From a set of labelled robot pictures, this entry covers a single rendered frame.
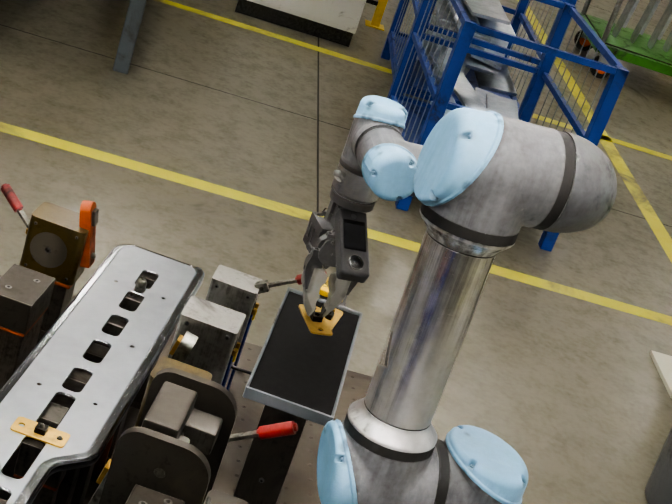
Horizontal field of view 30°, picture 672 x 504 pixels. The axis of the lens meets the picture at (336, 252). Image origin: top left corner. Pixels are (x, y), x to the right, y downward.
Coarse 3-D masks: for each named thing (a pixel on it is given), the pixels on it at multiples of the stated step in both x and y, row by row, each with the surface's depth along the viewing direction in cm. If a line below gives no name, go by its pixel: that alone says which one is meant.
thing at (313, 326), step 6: (300, 306) 201; (318, 312) 199; (306, 318) 198; (312, 318) 198; (318, 318) 198; (324, 318) 200; (312, 324) 197; (318, 324) 198; (324, 324) 198; (312, 330) 195; (318, 330) 196; (324, 330) 197; (330, 330) 197
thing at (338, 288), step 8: (328, 280) 202; (336, 280) 196; (344, 280) 196; (336, 288) 197; (344, 288) 197; (328, 296) 198; (336, 296) 197; (344, 296) 198; (328, 304) 198; (336, 304) 198; (328, 312) 199
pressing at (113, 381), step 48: (96, 288) 231; (192, 288) 242; (48, 336) 212; (96, 336) 216; (144, 336) 221; (48, 384) 199; (96, 384) 203; (0, 432) 184; (96, 432) 191; (0, 480) 175
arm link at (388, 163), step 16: (384, 128) 182; (368, 144) 179; (384, 144) 176; (400, 144) 177; (416, 144) 179; (368, 160) 176; (384, 160) 173; (400, 160) 174; (416, 160) 176; (368, 176) 175; (384, 176) 174; (400, 176) 175; (384, 192) 175; (400, 192) 176
